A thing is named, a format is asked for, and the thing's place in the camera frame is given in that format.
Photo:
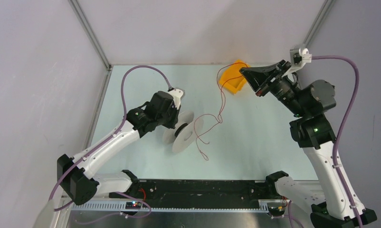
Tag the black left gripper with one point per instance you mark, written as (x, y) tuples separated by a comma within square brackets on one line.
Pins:
[(171, 124)]

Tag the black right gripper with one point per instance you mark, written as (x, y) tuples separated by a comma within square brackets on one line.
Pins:
[(259, 77)]

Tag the white perforated cable spool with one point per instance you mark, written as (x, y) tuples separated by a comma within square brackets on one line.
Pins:
[(184, 133)]

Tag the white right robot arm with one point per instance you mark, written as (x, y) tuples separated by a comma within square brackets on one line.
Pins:
[(339, 207)]

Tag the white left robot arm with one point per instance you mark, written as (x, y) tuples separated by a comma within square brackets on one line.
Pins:
[(78, 175)]

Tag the yellow plastic bin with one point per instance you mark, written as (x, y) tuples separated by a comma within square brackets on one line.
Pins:
[(231, 79)]

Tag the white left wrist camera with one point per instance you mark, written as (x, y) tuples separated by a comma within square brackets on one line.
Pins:
[(177, 94)]

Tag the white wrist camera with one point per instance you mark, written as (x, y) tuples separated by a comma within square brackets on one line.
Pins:
[(299, 56), (177, 94)]

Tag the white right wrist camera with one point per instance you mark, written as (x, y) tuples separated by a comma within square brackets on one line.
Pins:
[(299, 56)]

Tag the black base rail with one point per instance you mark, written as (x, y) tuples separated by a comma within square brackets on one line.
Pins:
[(202, 193)]

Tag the aluminium frame post right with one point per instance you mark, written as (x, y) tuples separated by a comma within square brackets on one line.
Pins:
[(318, 21)]

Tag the aluminium frame post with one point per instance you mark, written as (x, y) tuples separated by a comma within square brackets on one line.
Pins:
[(83, 20), (318, 21)]

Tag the slotted cable duct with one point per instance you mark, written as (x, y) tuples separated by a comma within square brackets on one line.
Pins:
[(127, 206)]

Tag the aluminium frame post left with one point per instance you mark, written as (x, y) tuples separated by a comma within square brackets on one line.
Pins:
[(83, 20)]

